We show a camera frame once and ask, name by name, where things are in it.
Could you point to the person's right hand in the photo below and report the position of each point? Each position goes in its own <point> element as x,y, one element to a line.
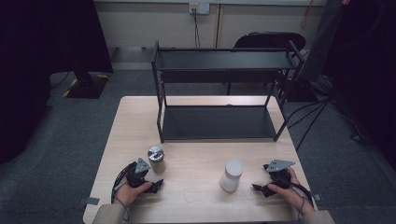
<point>291,196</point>

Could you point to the white wall socket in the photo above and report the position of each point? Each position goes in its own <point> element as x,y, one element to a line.
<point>199,8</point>

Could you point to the glass jar with silver lid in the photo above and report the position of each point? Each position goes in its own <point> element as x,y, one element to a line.
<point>156,154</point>

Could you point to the grey tape strip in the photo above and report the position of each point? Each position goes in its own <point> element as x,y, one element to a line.
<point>89,200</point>

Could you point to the black metal two-tier shelf rack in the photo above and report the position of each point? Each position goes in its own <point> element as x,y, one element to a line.
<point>218,123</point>

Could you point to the white jar with white lid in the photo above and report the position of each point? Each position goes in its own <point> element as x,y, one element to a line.
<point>231,179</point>

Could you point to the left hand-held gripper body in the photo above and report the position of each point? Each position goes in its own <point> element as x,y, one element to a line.
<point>137,174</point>

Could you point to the small grey tape piece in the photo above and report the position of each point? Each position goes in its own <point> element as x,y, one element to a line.
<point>317,197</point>

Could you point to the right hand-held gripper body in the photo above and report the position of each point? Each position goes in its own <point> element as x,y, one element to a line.
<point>280,177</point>

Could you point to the black chair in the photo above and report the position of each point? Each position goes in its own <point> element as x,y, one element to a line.
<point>269,39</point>

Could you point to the large black curtain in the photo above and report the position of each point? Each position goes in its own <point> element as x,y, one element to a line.
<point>37,62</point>

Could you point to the person's left hand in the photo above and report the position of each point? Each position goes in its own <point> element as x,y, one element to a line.
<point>130,193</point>

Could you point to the tall dark panel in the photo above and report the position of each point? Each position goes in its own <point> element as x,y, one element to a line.
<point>322,40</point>

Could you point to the black stand base striped tape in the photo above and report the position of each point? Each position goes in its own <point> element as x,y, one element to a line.
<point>88,88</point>

